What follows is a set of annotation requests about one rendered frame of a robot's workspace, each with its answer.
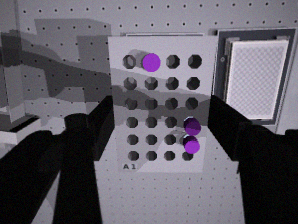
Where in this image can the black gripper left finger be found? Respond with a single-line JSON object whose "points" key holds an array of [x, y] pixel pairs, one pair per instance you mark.
{"points": [[23, 189]]}

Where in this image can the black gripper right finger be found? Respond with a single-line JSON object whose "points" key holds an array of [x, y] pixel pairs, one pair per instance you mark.
{"points": [[268, 185]]}

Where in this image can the grey perforated block with holes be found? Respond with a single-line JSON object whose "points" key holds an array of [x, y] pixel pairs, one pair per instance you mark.
{"points": [[150, 107], [3, 89]]}

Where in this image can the grey base plate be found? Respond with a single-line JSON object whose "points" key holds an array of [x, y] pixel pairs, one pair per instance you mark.
{"points": [[65, 69]]}

